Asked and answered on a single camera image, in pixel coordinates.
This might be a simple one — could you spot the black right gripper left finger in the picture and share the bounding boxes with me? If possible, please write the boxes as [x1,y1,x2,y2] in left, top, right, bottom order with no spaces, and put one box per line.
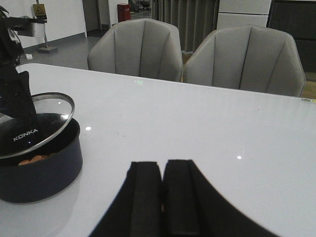
[90,161,161,237]

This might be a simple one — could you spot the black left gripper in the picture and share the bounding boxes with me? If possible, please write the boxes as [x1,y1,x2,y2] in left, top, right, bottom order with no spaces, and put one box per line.
[0,17,36,120]

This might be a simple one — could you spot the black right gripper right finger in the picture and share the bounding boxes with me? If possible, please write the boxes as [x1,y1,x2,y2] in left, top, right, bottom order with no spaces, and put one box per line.
[163,160,275,237]

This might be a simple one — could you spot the glass lid purple knob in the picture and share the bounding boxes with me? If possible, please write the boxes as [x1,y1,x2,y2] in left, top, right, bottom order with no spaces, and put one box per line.
[0,92,75,159]

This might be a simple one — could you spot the orange ham slices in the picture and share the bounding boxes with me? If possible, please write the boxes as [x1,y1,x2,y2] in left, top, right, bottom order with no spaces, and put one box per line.
[18,153,56,166]

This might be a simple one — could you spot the yellow warning sign stand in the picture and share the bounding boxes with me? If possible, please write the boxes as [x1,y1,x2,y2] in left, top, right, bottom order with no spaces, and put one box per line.
[14,3,58,54]

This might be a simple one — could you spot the left grey armchair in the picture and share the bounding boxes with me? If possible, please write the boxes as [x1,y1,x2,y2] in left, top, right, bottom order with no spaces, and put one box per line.
[87,18,183,82]

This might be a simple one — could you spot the grey armchair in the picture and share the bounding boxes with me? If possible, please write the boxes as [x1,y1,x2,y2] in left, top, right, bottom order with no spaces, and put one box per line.
[87,18,183,82]
[184,25,306,97]

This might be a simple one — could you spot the red bin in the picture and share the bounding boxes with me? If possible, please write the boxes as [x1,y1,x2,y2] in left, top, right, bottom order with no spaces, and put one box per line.
[117,3,131,22]

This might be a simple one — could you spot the right grey armchair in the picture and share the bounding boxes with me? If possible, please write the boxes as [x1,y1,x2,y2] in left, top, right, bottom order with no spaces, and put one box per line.
[184,25,306,97]

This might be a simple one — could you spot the white cabinet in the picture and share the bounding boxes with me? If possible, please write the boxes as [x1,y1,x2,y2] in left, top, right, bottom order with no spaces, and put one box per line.
[216,0,272,30]

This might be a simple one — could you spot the dark blue saucepan purple handle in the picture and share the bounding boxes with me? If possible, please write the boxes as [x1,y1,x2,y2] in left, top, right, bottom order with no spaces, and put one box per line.
[0,119,83,203]

